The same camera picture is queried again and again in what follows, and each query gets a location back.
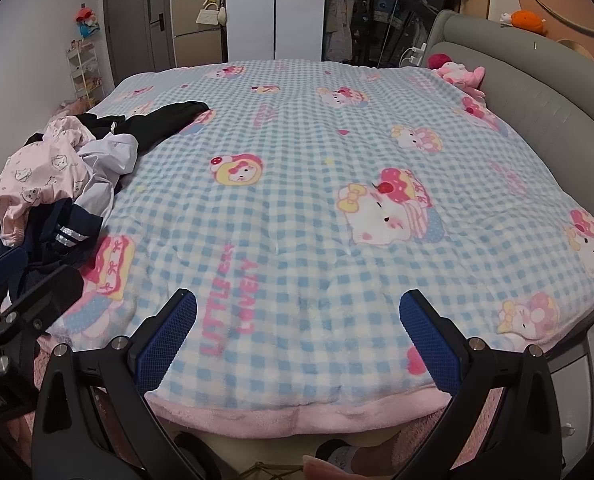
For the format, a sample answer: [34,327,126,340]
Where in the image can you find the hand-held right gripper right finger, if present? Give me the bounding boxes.
[399,289,565,480]

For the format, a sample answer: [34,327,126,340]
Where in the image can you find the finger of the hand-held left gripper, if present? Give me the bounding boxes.
[0,264,85,333]

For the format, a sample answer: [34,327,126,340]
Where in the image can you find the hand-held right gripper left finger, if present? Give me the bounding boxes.
[31,289,198,480]

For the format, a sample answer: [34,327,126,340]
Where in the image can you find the pink cartoon print pants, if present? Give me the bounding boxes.
[0,116,100,248]

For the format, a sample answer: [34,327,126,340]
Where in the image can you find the person's right hand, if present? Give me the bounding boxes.
[302,455,373,480]

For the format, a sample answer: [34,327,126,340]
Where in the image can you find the navy striped garment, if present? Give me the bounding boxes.
[0,197,105,311]

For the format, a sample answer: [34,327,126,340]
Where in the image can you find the black slipper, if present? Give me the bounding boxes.
[174,432,223,467]
[316,439,364,473]

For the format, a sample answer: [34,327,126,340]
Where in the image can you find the white garment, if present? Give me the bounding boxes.
[77,132,140,226]

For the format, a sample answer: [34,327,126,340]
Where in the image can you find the white bedside table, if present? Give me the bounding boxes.
[547,305,594,466]

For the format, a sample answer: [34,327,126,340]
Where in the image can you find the blue checkered printed blanket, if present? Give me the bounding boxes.
[0,60,594,436]

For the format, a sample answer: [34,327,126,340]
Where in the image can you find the black garment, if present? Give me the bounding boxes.
[74,101,210,161]

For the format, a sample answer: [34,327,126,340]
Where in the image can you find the white shelf rack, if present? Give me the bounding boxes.
[67,40,103,101]

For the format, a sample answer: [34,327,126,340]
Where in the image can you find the pink plush toy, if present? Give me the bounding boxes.
[429,52,488,98]

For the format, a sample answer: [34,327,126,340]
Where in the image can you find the red and blue plush toy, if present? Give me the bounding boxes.
[76,7,101,38]

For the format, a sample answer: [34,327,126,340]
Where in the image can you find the grey door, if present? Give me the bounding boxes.
[102,0,173,86]

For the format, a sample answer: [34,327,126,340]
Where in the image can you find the grey padded bed headboard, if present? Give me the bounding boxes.
[422,10,594,311]

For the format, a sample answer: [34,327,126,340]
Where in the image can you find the beige cabinet with bag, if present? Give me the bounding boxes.
[171,0,226,68]

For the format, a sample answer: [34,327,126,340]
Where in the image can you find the white handbag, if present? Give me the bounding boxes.
[196,2,223,26]

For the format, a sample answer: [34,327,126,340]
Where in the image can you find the glass door wardrobe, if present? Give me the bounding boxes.
[324,0,465,68]

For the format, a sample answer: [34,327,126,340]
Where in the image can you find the orange plush toy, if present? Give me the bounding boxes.
[499,10,548,36]

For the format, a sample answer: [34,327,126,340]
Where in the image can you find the white wardrobe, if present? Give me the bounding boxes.
[225,0,326,63]

